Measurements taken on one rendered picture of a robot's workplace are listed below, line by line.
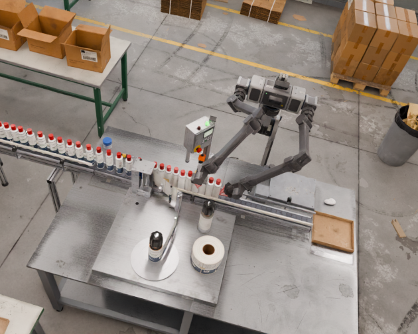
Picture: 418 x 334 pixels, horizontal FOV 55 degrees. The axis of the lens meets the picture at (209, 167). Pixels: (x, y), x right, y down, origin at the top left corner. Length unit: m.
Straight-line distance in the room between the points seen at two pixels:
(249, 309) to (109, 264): 0.91
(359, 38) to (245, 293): 3.87
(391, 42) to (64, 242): 4.51
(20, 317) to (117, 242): 0.69
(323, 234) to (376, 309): 1.14
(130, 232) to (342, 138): 3.18
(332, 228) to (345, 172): 1.71
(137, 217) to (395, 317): 2.43
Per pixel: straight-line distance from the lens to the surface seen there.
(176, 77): 5.34
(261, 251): 2.85
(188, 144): 2.63
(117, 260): 2.66
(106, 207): 2.93
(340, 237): 3.12
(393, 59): 5.83
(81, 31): 4.22
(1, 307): 2.75
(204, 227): 2.71
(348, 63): 5.82
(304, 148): 2.60
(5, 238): 3.92
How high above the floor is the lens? 3.25
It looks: 49 degrees down
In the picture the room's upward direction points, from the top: 12 degrees clockwise
